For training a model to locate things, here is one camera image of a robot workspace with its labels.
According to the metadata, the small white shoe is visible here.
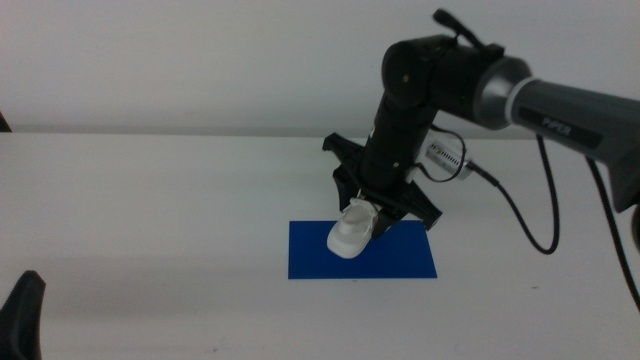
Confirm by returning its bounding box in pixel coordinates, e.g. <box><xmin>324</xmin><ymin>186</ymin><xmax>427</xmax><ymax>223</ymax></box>
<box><xmin>326</xmin><ymin>197</ymin><xmax>380</xmax><ymax>260</ymax></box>

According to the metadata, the blue rectangular mat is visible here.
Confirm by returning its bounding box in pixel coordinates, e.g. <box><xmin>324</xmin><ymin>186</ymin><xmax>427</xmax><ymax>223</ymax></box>
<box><xmin>287</xmin><ymin>220</ymin><xmax>438</xmax><ymax>280</ymax></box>

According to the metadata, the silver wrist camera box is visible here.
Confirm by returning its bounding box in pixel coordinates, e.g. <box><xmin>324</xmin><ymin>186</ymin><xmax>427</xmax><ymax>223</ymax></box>
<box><xmin>417</xmin><ymin>138</ymin><xmax>474</xmax><ymax>182</ymax></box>

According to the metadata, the short black looped cable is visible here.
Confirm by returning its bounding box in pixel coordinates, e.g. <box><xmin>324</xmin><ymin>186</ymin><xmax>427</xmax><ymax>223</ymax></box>
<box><xmin>414</xmin><ymin>123</ymin><xmax>469</xmax><ymax>184</ymax></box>

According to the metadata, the long black camera cable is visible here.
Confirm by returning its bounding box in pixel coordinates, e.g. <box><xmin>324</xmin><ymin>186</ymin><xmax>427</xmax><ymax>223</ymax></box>
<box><xmin>468</xmin><ymin>133</ymin><xmax>561</xmax><ymax>256</ymax></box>

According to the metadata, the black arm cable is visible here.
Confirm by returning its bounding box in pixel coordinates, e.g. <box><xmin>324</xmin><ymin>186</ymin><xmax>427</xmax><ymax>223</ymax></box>
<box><xmin>585</xmin><ymin>156</ymin><xmax>640</xmax><ymax>312</ymax></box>

